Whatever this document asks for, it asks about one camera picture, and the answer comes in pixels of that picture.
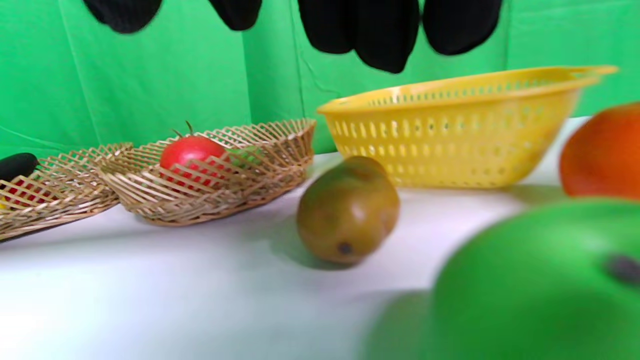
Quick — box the green background cloth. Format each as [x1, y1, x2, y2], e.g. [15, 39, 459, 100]
[0, 0, 640, 161]

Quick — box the person's right hand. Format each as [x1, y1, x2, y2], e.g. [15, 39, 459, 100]
[82, 0, 503, 74]

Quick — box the purple eggplant object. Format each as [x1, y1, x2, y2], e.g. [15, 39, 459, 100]
[0, 152, 40, 183]

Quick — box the red chili pepper object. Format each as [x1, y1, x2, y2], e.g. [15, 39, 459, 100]
[4, 179, 51, 207]

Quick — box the orange fruit object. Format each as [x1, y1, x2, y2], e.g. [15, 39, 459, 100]
[559, 102, 640, 201]

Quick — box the oval wicker basket container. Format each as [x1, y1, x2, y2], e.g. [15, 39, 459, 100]
[0, 142, 134, 242]

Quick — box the brown pear object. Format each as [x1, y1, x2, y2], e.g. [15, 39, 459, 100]
[296, 155, 401, 266]

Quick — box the round wicker basket container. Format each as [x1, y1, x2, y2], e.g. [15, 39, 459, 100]
[97, 118, 317, 227]

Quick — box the green apple object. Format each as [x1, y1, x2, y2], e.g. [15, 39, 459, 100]
[432, 197, 640, 360]

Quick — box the yellow plastic basket container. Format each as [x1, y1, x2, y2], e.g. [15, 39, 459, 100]
[317, 65, 620, 189]

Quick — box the red tomato object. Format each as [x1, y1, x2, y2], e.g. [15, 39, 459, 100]
[159, 121, 228, 188]

